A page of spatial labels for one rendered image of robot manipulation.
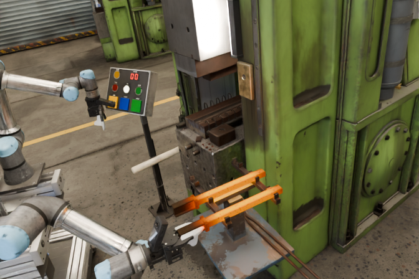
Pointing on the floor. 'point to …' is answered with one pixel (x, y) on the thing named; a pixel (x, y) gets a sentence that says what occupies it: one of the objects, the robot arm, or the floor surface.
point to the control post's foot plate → (162, 208)
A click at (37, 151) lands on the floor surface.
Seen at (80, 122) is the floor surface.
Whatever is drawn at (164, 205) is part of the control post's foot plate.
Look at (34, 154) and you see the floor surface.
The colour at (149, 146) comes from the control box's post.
